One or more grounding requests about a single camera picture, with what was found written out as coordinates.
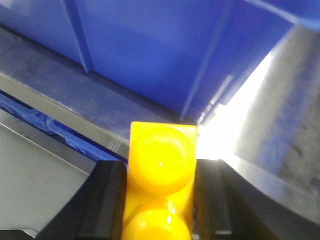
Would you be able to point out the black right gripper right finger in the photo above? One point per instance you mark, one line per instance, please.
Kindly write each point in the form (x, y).
(228, 207)

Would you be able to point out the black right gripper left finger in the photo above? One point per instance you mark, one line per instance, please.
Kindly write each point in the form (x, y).
(96, 210)

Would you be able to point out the yellow studded toy brick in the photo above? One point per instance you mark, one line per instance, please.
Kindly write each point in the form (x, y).
(159, 202)

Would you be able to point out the blue bin lower front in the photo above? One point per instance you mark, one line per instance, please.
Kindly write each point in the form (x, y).
(57, 130)

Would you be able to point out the large blue target bin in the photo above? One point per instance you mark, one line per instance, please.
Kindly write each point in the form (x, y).
(182, 54)

